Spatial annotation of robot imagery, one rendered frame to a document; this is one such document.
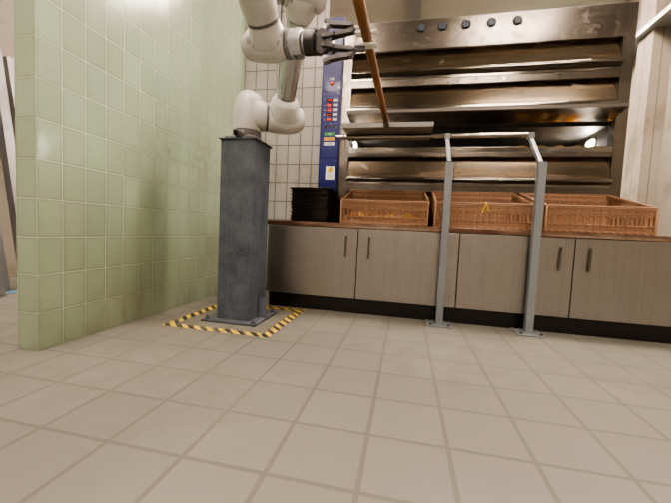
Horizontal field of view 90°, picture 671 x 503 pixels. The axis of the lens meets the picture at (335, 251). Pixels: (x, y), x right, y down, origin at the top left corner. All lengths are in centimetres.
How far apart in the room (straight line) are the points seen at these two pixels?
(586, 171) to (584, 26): 96
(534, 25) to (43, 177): 298
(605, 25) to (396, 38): 136
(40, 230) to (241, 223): 82
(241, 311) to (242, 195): 64
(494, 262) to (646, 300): 78
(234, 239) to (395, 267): 96
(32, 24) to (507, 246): 235
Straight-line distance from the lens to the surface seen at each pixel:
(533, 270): 214
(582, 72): 306
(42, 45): 185
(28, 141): 177
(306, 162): 280
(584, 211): 233
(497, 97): 285
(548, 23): 313
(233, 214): 191
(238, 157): 194
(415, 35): 300
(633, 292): 241
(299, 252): 219
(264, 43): 127
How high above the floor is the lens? 53
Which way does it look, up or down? 4 degrees down
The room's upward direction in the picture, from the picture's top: 3 degrees clockwise
